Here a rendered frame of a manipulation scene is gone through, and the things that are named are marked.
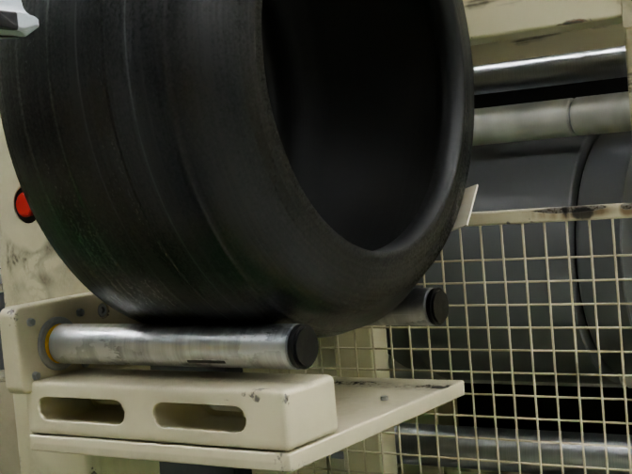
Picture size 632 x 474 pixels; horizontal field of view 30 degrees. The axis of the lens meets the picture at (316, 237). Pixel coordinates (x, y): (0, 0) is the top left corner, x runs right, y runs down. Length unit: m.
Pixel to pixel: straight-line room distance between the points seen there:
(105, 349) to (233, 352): 0.17
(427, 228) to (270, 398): 0.30
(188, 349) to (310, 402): 0.14
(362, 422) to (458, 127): 0.38
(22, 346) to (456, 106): 0.57
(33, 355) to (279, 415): 0.34
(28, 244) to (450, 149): 0.52
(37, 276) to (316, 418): 0.45
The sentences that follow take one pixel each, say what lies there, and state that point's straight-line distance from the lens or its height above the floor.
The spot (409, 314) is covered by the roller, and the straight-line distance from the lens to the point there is 1.39.
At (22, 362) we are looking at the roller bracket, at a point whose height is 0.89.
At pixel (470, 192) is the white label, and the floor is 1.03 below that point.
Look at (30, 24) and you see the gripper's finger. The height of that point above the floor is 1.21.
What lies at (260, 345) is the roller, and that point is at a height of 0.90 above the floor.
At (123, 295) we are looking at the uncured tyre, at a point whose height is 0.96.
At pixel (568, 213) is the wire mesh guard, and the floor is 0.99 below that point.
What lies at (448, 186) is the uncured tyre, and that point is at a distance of 1.38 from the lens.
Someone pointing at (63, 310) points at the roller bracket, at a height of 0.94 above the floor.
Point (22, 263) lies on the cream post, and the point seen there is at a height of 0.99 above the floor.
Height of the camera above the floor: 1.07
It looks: 3 degrees down
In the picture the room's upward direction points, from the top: 5 degrees counter-clockwise
